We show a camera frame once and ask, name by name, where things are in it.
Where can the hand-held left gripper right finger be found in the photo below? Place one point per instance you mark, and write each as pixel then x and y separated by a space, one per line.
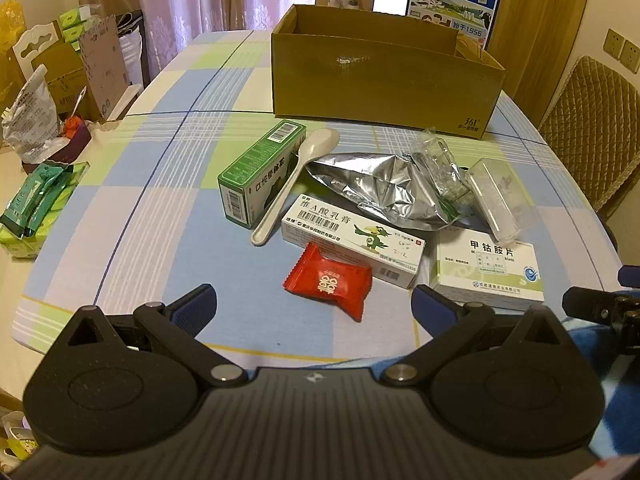
pixel 435 305

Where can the green medicine box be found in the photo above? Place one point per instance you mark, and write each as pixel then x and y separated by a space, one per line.
pixel 260 170

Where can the clear plastic packaging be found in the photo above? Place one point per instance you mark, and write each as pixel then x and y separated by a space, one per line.
pixel 435 160

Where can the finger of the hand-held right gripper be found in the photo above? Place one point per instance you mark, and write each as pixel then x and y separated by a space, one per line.
pixel 630 275
pixel 590 302

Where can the red candy packet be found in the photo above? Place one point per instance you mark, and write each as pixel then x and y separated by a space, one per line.
pixel 330 282

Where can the clear plastic case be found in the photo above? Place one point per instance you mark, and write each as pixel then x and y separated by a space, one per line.
pixel 500 200

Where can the wooden door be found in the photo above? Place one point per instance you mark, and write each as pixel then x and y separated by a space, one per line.
pixel 540 20

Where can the teal snack packets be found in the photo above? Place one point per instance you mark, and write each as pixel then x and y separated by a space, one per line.
pixel 35 200

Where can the chair with quilted tan cover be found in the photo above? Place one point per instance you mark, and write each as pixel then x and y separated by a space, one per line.
pixel 595 125

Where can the clear plastic bag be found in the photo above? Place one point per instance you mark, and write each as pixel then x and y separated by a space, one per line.
pixel 30 110

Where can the dark purple container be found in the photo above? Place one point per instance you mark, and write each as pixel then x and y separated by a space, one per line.
pixel 70 142

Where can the brown cardboard box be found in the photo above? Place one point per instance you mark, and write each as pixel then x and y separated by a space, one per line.
pixel 375 80

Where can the stack of green boxes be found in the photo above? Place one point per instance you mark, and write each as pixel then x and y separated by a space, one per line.
pixel 80 25

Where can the white ointment box bird print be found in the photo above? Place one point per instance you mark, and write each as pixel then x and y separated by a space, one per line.
pixel 340 227

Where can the light green box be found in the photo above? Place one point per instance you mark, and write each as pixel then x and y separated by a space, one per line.
pixel 20 247

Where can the white plastic spoon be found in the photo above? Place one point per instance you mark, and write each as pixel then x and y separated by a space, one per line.
pixel 320 142

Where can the silver foil bag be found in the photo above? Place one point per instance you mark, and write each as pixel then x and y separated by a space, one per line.
pixel 375 185

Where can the blue patterned cloth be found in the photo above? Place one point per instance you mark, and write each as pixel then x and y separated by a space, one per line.
pixel 610 395

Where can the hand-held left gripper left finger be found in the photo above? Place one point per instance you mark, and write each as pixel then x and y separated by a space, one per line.
pixel 195 302

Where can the yellow plastic bag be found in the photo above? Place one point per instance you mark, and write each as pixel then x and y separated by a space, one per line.
pixel 10 50

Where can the white bag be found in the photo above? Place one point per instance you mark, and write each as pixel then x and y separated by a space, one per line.
pixel 131 50

